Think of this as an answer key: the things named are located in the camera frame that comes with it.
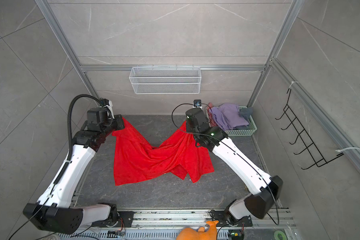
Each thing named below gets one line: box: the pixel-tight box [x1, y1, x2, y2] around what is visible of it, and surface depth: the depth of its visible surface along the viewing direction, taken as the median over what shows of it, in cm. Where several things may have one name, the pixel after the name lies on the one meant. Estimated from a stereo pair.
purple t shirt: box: [209, 102, 250, 131], surface depth 113 cm
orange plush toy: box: [176, 220, 219, 240], surface depth 66 cm
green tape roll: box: [273, 230, 286, 240], surface depth 71 cm
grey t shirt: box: [238, 107, 254, 121], surface depth 112 cm
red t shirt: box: [112, 116, 215, 186], surface depth 80 cm
